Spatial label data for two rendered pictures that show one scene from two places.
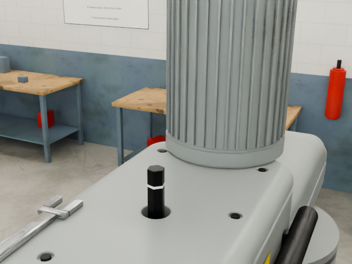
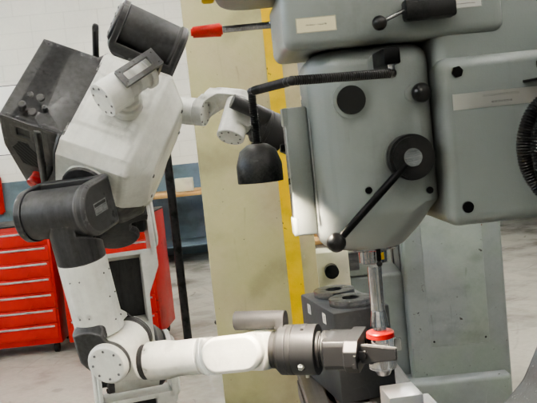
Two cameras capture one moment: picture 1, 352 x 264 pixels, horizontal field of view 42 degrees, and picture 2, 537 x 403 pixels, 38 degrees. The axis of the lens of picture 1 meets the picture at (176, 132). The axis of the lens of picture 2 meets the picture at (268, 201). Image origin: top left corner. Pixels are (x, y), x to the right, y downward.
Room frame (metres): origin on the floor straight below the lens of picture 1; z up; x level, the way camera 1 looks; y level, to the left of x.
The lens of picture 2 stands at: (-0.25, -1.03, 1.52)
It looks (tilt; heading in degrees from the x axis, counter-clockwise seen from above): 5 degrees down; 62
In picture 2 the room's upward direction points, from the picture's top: 6 degrees counter-clockwise
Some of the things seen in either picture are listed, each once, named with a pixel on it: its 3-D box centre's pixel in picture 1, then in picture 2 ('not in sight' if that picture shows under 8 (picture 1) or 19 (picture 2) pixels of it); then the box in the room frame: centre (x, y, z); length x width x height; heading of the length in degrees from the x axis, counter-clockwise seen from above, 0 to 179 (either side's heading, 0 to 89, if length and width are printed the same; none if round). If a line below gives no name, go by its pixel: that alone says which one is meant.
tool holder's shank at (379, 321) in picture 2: not in sight; (376, 298); (0.50, 0.02, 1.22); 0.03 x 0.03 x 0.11
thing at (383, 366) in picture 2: not in sight; (381, 352); (0.50, 0.02, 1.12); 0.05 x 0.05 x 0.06
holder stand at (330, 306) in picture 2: not in sight; (345, 338); (0.64, 0.34, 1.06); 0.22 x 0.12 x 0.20; 76
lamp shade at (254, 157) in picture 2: not in sight; (258, 161); (0.32, 0.04, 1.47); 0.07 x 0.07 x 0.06
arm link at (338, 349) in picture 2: not in sight; (329, 350); (0.44, 0.09, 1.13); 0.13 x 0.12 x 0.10; 44
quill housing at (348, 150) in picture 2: not in sight; (366, 149); (0.51, 0.02, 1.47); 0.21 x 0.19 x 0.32; 65
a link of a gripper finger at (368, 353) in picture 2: not in sight; (378, 354); (0.48, 0.00, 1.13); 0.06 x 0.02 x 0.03; 134
